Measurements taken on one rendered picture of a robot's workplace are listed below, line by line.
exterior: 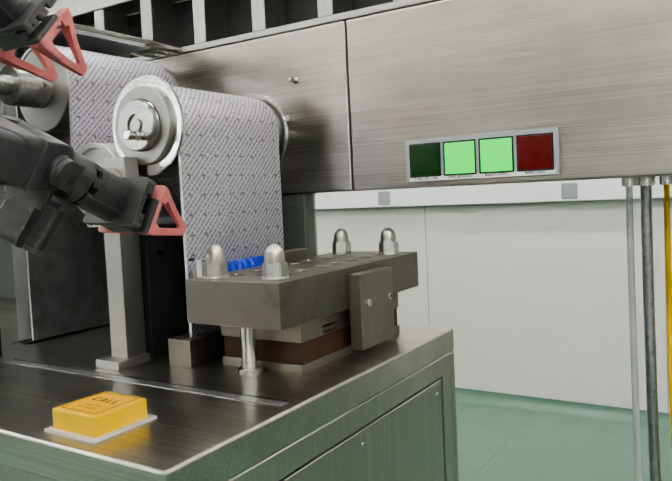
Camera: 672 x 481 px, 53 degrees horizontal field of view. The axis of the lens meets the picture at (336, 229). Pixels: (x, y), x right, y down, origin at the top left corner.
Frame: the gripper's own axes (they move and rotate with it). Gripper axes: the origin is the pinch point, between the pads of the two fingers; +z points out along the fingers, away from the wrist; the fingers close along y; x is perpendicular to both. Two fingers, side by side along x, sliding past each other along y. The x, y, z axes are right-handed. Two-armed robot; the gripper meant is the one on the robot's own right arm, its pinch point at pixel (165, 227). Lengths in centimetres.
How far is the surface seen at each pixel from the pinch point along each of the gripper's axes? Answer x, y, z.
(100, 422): -25.6, 14.2, -11.1
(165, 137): 12.7, -3.1, -2.9
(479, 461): -13, -35, 222
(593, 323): 63, -10, 270
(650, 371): 2, 52, 60
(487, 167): 24.0, 31.2, 30.1
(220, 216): 6.3, -1.6, 10.5
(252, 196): 12.4, -2.1, 16.3
